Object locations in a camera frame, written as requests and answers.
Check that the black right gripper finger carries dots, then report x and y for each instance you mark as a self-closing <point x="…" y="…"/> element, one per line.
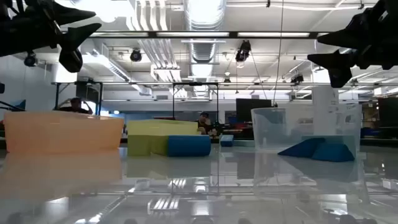
<point x="342" y="39"/>
<point x="339" y="65"/>

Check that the black background rig frame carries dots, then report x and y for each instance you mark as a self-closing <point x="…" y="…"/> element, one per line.
<point x="66" y="83"/>

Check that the small blue block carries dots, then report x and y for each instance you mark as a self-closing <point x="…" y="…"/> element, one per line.
<point x="226" y="140"/>

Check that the teal block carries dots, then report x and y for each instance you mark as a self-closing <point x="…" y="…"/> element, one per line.
<point x="244" y="143"/>

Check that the blue screen monitor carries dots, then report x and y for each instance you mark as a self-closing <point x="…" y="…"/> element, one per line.
<point x="20" y="105"/>

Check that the orange translucent plastic bin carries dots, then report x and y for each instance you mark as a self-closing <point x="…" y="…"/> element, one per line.
<point x="62" y="133"/>

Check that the yellow translucent plastic bin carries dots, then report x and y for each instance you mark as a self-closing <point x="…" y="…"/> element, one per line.
<point x="161" y="127"/>

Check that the black hanging spotlight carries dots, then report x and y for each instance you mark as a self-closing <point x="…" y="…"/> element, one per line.
<point x="243" y="51"/>
<point x="30" y="59"/>
<point x="136" y="55"/>
<point x="297" y="78"/>

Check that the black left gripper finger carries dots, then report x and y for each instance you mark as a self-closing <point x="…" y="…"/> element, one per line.
<point x="68" y="15"/>
<point x="71" y="46"/>

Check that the black monitor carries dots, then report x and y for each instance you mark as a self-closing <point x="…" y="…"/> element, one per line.
<point x="388" y="112"/>
<point x="253" y="110"/>

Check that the clear plastic bin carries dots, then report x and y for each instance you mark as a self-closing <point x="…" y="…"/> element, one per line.
<point x="280" y="124"/>

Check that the green block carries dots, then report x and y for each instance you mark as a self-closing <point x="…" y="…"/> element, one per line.
<point x="146" y="144"/>

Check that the silver round ventilation duct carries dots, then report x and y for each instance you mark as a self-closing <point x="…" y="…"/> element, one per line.
<point x="203" y="12"/>

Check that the person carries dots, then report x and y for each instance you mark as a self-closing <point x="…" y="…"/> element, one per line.
<point x="204" y="119"/>
<point x="75" y="105"/>

